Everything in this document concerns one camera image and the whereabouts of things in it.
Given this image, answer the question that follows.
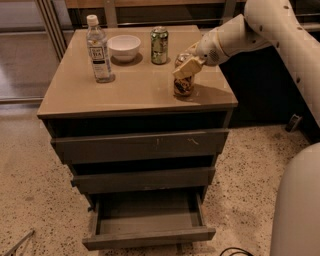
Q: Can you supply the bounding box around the orange soda can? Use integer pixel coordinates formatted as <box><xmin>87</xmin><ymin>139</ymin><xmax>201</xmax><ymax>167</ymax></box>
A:
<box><xmin>174</xmin><ymin>53</ymin><xmax>194</xmax><ymax>97</ymax></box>

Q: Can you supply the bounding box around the metal rod on floor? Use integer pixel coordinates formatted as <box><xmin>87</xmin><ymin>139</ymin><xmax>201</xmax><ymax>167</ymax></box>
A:
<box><xmin>3</xmin><ymin>229</ymin><xmax>35</xmax><ymax>256</ymax></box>

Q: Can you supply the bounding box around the top grey drawer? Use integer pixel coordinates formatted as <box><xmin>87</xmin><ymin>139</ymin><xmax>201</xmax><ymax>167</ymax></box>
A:
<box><xmin>51</xmin><ymin>129</ymin><xmax>228</xmax><ymax>164</ymax></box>

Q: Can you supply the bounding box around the middle grey drawer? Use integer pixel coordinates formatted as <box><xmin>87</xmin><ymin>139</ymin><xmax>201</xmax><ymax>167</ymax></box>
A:
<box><xmin>72</xmin><ymin>167</ymin><xmax>215</xmax><ymax>194</ymax></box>

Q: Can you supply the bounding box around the small black floor object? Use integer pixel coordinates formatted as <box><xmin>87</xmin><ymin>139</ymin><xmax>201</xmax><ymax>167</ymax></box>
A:
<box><xmin>285</xmin><ymin>114</ymin><xmax>302</xmax><ymax>132</ymax></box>

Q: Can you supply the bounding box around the open bottom grey drawer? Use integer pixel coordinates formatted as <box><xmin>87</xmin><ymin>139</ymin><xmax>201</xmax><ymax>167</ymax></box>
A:
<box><xmin>83</xmin><ymin>189</ymin><xmax>216</xmax><ymax>251</ymax></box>

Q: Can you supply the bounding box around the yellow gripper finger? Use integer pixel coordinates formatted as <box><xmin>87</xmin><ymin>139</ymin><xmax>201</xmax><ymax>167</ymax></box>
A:
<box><xmin>172</xmin><ymin>55</ymin><xmax>206</xmax><ymax>79</ymax></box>
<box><xmin>186</xmin><ymin>43</ymin><xmax>198</xmax><ymax>56</ymax></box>

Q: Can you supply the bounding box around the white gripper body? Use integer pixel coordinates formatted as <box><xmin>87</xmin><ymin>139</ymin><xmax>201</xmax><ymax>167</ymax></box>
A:
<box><xmin>196</xmin><ymin>30</ymin><xmax>229</xmax><ymax>66</ymax></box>

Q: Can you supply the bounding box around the white ceramic bowl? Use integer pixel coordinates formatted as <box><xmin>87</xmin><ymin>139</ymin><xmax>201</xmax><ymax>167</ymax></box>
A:
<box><xmin>108</xmin><ymin>35</ymin><xmax>141</xmax><ymax>62</ymax></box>

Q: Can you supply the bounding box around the clear tea bottle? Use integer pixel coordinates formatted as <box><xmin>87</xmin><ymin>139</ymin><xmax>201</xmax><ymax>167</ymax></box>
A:
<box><xmin>86</xmin><ymin>15</ymin><xmax>114</xmax><ymax>83</ymax></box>

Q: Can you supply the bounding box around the metal railing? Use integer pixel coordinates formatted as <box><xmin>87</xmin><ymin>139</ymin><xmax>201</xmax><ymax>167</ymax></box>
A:
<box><xmin>33</xmin><ymin>0</ymin><xmax>320</xmax><ymax>63</ymax></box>

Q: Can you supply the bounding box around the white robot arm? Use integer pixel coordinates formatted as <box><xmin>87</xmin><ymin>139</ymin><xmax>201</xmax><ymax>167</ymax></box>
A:
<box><xmin>173</xmin><ymin>0</ymin><xmax>320</xmax><ymax>256</ymax></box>

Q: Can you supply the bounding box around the grey drawer cabinet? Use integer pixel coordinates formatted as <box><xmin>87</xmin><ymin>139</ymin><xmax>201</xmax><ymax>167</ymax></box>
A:
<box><xmin>35</xmin><ymin>25</ymin><xmax>239</xmax><ymax>252</ymax></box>

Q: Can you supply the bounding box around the black floor cable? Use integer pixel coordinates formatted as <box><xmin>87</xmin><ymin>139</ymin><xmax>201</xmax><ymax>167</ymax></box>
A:
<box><xmin>218</xmin><ymin>246</ymin><xmax>255</xmax><ymax>256</ymax></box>

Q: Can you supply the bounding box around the green soda can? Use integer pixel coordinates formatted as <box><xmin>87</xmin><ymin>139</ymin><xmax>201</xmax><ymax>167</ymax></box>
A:
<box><xmin>150</xmin><ymin>26</ymin><xmax>169</xmax><ymax>65</ymax></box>

